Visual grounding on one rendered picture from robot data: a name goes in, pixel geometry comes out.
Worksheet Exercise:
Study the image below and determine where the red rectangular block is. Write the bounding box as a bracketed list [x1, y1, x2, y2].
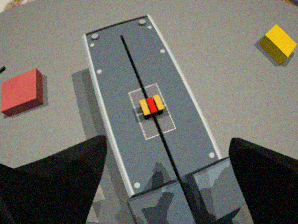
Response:
[0, 68, 44, 116]

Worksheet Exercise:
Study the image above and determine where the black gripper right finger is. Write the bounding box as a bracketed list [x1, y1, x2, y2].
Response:
[229, 137, 298, 224]

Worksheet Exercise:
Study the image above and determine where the yellow block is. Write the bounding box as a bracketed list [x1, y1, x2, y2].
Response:
[259, 26, 297, 65]

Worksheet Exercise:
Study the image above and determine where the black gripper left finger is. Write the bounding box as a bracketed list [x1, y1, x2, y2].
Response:
[0, 135, 108, 224]

